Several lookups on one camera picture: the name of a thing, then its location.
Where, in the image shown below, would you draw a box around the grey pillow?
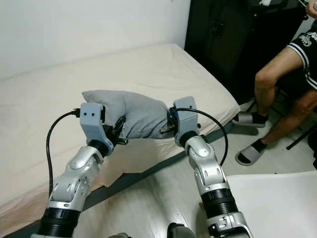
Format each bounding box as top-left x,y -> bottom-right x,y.
82,90 -> 171,140

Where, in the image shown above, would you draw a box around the grey slide slipper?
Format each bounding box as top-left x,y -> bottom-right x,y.
235,144 -> 267,166
232,112 -> 265,128

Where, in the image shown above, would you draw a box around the bed with cream sheet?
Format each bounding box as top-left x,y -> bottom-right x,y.
0,43 -> 241,237

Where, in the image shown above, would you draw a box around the black wardrobe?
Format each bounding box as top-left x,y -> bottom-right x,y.
184,0 -> 308,105

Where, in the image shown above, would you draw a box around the grey robot left leg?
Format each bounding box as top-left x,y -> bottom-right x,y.
106,232 -> 132,238

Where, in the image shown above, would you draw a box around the grey robot leg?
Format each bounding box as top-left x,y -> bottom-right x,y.
106,232 -> 132,238
166,222 -> 201,238

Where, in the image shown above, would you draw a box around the grey robot right leg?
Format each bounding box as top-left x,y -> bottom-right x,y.
166,222 -> 201,238

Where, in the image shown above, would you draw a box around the person's bare left leg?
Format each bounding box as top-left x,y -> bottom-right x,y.
250,91 -> 317,152

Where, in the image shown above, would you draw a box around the person's black sports clothes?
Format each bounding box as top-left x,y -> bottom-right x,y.
285,20 -> 317,92

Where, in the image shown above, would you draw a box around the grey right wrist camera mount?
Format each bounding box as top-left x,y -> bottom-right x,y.
173,96 -> 200,145

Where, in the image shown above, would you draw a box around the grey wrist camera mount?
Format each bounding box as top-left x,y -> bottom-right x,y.
80,103 -> 113,150
173,96 -> 200,145

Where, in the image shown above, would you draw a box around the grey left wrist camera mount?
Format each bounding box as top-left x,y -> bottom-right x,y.
80,103 -> 113,150

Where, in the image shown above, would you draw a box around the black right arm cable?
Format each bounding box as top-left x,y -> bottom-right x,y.
176,108 -> 229,167

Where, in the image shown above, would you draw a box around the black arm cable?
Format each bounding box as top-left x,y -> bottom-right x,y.
176,108 -> 229,167
46,110 -> 83,199

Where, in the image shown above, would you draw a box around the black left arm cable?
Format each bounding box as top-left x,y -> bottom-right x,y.
46,110 -> 83,199

